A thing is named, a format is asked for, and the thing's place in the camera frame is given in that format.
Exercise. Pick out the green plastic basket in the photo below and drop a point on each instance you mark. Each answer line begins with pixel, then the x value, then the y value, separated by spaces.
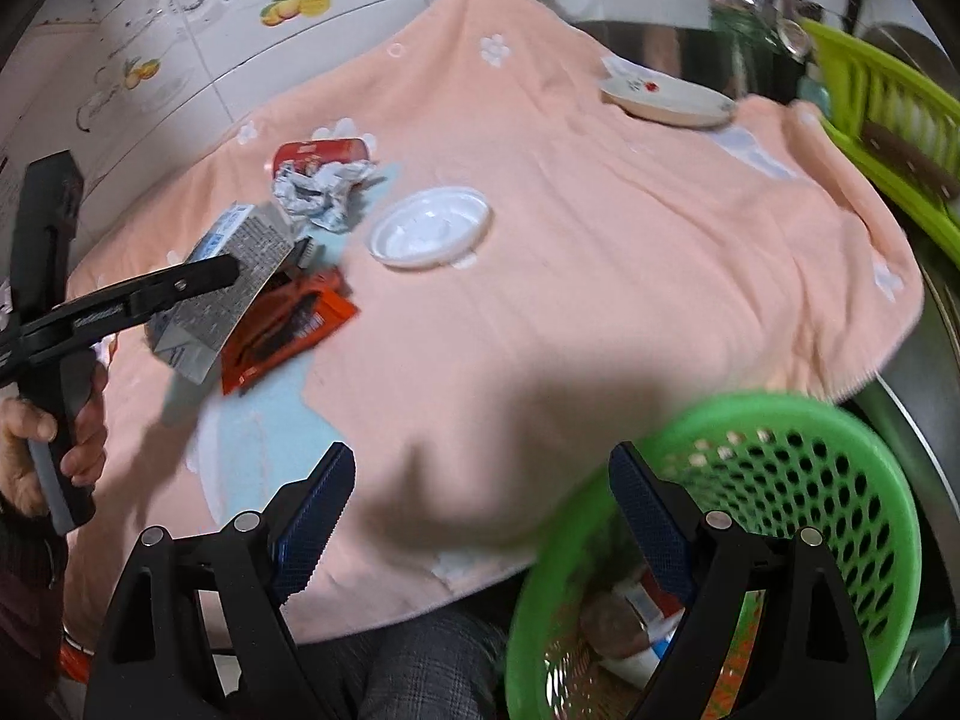
pixel 795 480

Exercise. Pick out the person's grey plaid trousers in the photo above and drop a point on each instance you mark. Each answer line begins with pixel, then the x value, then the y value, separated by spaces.
pixel 420 671

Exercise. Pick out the silver foil wrapper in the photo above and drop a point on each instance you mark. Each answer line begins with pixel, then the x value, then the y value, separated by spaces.
pixel 315 191

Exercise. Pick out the peach flower print blanket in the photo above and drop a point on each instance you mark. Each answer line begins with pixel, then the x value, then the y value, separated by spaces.
pixel 562 277

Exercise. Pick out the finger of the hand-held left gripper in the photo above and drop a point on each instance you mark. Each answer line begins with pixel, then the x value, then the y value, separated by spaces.
pixel 304 253
pixel 150 292

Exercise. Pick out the steel ladle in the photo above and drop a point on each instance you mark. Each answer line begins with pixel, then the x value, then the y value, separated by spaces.
pixel 793 36

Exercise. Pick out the white plastic lid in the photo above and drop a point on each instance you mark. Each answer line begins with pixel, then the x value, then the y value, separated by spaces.
pixel 431 229

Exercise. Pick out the green dish rack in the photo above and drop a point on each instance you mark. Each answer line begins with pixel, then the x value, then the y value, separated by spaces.
pixel 885 82

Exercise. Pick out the small ceramic dish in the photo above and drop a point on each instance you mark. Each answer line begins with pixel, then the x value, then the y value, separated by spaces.
pixel 664 101

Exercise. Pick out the dark utensil holder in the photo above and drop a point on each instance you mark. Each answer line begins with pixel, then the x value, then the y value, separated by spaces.
pixel 750 52

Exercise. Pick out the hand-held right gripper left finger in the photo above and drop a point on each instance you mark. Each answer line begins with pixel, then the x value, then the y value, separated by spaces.
pixel 322 517

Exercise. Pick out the red drink carton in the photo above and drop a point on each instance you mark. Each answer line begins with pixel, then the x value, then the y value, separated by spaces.
pixel 651 600

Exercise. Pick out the stainless steel pot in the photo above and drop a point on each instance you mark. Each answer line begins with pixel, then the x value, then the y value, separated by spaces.
pixel 637 41

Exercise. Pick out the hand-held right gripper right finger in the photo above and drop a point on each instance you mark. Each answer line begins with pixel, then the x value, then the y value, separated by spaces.
pixel 652 525

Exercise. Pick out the orange snack wrapper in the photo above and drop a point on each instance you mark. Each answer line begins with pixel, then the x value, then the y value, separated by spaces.
pixel 300 324

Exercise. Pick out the person's left hand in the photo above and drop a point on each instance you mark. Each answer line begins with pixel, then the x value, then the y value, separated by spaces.
pixel 19 435

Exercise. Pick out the blue white milk carton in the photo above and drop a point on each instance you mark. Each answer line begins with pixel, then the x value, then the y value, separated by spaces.
pixel 210 337
pixel 661 643

